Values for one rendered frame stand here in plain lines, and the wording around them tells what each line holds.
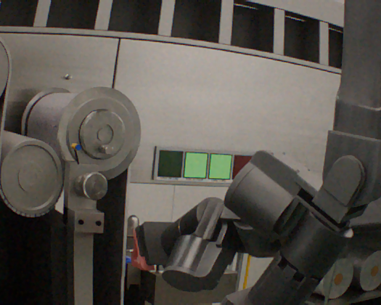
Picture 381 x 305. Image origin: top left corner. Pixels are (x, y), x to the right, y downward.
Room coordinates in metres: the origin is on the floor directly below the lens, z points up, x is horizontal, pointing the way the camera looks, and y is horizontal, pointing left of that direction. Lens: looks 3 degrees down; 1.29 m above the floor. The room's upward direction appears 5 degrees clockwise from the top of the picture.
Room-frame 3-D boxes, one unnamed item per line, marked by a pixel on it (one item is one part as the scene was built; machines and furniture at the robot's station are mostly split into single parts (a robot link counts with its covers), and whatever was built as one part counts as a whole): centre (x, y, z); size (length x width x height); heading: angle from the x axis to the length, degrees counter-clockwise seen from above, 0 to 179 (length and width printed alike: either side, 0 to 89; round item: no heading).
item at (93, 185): (1.07, 0.13, 1.18); 0.04 x 0.02 x 0.04; 119
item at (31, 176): (1.21, 0.31, 1.17); 0.26 x 0.12 x 0.12; 29
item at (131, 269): (1.30, 0.13, 1.01); 0.23 x 0.03 x 0.05; 29
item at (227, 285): (1.38, 0.06, 1.00); 0.40 x 0.16 x 0.06; 29
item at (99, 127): (1.15, 0.14, 1.25); 0.07 x 0.02 x 0.07; 119
